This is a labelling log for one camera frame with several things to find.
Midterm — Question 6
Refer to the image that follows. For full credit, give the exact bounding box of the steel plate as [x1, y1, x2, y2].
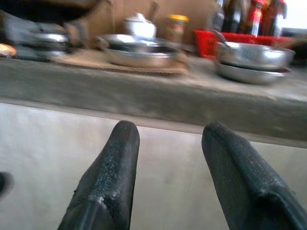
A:
[215, 61, 293, 85]

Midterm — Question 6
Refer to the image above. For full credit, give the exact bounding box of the brown cardboard mat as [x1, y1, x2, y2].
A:
[50, 51, 190, 75]

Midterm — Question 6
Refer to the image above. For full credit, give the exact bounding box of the large brown cardboard sheet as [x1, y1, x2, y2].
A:
[64, 0, 216, 46]

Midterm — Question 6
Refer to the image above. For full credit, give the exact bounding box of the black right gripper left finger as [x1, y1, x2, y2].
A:
[57, 120, 141, 230]

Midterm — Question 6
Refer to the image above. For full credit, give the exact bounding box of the white ceramic jar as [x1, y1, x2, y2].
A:
[123, 12, 158, 39]

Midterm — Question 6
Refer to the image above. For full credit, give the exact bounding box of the red plastic bottle basket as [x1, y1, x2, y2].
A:
[193, 28, 307, 59]

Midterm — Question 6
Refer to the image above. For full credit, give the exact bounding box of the glass jar yellow lid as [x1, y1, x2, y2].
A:
[165, 14, 190, 44]

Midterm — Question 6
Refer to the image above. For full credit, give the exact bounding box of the black glass gas stove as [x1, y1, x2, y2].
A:
[0, 14, 92, 62]

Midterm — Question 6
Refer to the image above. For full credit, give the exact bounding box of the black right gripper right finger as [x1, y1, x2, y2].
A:
[201, 122, 307, 230]

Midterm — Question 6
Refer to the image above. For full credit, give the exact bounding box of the steel gas burner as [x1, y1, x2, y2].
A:
[24, 32, 70, 59]

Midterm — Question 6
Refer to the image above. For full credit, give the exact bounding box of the clear glass bottle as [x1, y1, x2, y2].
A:
[208, 0, 226, 33]

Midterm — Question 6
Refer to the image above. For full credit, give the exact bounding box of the tall dark sauce bottle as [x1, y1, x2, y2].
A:
[223, 0, 243, 34]

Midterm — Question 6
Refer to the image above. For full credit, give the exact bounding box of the grey wood cabinet door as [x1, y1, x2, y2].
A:
[0, 102, 307, 230]

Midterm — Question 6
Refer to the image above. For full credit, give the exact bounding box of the small red-labelled bottle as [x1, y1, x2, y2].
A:
[247, 0, 264, 36]

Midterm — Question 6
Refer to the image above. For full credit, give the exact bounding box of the steel wok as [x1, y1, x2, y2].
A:
[0, 0, 104, 26]

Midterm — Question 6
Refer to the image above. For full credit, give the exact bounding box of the steel bowl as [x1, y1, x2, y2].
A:
[214, 41, 296, 71]

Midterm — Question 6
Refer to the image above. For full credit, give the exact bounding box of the shallow steel dish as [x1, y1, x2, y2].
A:
[97, 33, 182, 68]

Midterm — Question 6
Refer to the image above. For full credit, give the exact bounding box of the dark red-capped sauce bottle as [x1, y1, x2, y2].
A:
[263, 0, 288, 37]

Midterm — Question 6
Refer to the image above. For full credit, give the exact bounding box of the dark jar spoon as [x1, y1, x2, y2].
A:
[147, 1, 160, 21]

